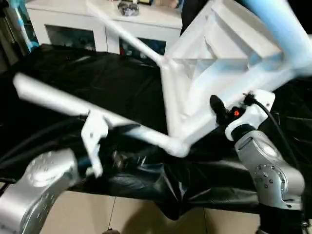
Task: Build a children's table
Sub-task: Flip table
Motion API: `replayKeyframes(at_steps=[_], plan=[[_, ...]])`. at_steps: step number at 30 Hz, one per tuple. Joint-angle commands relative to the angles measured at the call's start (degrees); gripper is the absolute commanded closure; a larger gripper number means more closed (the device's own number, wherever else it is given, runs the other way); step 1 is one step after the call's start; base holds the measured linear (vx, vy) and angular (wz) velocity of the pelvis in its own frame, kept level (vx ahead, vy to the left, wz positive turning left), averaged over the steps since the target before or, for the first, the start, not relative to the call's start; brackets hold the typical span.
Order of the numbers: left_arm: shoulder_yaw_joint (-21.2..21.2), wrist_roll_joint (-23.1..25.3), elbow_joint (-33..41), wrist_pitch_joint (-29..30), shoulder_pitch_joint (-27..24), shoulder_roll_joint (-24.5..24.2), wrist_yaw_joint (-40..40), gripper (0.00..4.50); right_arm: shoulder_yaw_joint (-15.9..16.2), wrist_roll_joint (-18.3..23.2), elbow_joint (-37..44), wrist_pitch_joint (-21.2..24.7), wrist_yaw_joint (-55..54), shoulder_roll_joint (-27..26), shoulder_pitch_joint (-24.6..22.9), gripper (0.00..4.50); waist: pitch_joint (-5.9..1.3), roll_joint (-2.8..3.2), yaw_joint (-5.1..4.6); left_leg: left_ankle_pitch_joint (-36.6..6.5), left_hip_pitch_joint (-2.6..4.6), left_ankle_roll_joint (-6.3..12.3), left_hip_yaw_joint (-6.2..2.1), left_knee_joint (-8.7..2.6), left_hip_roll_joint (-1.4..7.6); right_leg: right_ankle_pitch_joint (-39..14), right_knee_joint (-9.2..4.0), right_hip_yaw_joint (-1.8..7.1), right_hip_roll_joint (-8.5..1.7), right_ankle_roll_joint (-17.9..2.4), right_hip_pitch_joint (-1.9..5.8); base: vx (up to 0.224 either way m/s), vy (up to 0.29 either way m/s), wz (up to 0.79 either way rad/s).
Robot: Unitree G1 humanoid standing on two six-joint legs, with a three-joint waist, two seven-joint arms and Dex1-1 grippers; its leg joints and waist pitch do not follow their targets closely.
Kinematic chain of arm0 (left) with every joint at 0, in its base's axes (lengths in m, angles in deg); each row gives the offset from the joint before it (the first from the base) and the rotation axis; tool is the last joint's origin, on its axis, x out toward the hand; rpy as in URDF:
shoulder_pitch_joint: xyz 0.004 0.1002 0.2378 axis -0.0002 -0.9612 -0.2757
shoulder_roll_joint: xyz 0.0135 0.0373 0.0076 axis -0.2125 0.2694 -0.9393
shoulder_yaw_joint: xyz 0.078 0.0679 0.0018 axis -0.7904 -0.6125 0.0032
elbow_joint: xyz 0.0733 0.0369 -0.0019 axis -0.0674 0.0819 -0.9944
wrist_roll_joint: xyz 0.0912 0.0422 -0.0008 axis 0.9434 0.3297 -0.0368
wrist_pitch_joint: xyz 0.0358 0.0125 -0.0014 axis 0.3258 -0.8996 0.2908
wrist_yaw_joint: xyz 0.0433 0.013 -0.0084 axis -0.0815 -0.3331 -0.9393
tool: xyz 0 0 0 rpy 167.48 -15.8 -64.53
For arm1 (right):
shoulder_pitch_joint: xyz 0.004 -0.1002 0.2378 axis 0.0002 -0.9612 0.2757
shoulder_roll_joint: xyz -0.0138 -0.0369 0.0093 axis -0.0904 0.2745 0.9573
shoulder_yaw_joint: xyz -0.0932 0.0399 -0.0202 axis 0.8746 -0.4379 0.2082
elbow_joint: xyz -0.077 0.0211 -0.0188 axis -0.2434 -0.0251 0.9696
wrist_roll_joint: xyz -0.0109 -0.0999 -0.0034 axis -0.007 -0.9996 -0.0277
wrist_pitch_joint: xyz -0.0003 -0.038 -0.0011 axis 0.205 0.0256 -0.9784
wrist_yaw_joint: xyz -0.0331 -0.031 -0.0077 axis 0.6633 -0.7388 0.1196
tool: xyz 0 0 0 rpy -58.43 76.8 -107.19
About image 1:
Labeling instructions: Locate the white plastic table leg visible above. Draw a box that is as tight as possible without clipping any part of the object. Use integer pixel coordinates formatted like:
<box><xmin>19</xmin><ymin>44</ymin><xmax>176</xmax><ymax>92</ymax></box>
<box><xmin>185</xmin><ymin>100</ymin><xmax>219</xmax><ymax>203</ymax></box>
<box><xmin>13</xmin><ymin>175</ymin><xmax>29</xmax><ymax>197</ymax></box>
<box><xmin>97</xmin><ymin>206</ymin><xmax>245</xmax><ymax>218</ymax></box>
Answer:
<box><xmin>86</xmin><ymin>0</ymin><xmax>176</xmax><ymax>71</ymax></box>
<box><xmin>13</xmin><ymin>73</ymin><xmax>191</xmax><ymax>158</ymax></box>
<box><xmin>243</xmin><ymin>0</ymin><xmax>312</xmax><ymax>78</ymax></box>

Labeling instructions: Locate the black mat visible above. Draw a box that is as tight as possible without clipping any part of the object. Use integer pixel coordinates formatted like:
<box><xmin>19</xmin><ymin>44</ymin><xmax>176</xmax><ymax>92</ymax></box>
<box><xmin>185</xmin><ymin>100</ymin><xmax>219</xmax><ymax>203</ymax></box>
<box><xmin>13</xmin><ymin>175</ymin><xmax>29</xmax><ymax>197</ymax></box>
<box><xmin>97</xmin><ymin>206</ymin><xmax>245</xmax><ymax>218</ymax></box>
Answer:
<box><xmin>0</xmin><ymin>43</ymin><xmax>312</xmax><ymax>220</ymax></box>

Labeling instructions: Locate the blue and white roll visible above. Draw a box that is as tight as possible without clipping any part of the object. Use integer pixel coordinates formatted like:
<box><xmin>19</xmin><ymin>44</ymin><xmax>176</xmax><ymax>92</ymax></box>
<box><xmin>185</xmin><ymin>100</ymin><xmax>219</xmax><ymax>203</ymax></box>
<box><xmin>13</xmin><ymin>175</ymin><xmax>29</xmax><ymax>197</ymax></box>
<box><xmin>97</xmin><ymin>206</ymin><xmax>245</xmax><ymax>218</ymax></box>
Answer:
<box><xmin>14</xmin><ymin>0</ymin><xmax>41</xmax><ymax>52</ymax></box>

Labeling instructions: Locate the black backdrop cloth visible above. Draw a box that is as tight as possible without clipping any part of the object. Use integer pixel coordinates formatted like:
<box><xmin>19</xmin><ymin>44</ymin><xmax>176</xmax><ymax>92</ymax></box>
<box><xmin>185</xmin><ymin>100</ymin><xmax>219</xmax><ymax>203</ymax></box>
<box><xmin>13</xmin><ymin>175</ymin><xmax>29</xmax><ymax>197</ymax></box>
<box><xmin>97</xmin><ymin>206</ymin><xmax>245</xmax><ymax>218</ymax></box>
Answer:
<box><xmin>180</xmin><ymin>0</ymin><xmax>210</xmax><ymax>35</ymax></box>

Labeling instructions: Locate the white glass-door cabinet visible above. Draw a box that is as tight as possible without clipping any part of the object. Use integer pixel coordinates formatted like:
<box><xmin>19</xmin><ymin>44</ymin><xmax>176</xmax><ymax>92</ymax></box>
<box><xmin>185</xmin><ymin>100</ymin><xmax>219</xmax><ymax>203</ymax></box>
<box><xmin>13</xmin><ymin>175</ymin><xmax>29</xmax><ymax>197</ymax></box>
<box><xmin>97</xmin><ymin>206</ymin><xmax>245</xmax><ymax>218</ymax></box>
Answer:
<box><xmin>25</xmin><ymin>0</ymin><xmax>186</xmax><ymax>58</ymax></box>

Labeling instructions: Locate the black left wrist camera cable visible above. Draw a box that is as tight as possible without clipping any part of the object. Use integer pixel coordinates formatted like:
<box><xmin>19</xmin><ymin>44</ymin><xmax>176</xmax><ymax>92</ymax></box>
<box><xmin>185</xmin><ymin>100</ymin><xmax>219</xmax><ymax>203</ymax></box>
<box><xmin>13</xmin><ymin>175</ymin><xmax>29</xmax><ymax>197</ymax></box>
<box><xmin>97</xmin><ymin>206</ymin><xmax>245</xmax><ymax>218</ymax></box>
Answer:
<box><xmin>0</xmin><ymin>114</ymin><xmax>88</xmax><ymax>161</ymax></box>

